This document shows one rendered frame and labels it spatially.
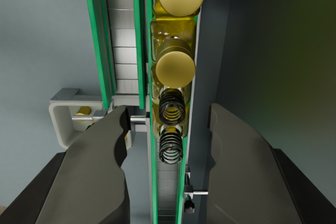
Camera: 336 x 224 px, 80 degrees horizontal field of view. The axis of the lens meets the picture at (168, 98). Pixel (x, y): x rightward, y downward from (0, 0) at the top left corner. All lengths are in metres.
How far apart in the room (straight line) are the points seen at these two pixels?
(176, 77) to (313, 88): 0.12
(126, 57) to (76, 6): 0.21
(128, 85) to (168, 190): 0.39
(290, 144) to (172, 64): 0.15
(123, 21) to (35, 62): 0.35
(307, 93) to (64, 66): 0.61
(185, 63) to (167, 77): 0.02
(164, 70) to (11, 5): 0.57
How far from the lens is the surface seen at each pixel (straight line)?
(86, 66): 0.65
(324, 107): 0.21
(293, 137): 0.24
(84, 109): 0.67
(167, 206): 0.80
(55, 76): 0.71
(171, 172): 0.67
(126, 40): 0.46
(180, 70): 0.17
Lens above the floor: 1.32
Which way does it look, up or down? 61 degrees down
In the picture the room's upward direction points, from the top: 180 degrees counter-clockwise
